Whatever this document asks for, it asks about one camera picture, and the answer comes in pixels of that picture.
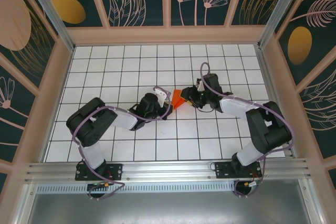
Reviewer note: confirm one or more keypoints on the orange square paper sheet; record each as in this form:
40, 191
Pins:
177, 98

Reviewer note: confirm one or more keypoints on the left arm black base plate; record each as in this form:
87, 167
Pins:
115, 169

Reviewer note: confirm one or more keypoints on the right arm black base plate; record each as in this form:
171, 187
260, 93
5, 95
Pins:
223, 170

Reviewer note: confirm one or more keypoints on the aluminium side rail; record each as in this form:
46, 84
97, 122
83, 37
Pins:
269, 77

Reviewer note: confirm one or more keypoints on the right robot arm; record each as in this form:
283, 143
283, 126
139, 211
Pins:
267, 129

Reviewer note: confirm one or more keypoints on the grey metal panel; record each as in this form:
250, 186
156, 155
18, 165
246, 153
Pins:
168, 208

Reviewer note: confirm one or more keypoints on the aluminium mounting rail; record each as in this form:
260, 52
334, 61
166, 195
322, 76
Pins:
168, 169

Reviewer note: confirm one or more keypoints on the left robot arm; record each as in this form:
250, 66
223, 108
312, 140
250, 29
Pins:
86, 124

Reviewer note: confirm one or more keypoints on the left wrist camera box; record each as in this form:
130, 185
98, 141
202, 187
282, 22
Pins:
160, 93

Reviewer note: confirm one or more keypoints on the aluminium frame post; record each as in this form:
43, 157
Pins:
50, 11
278, 11

